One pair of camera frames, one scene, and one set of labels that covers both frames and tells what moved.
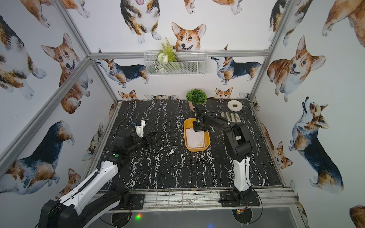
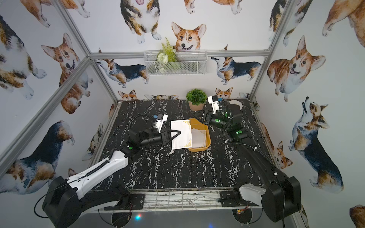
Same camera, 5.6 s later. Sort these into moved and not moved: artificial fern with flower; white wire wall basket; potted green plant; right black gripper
Moved: right black gripper
Not moved: potted green plant; artificial fern with flower; white wire wall basket
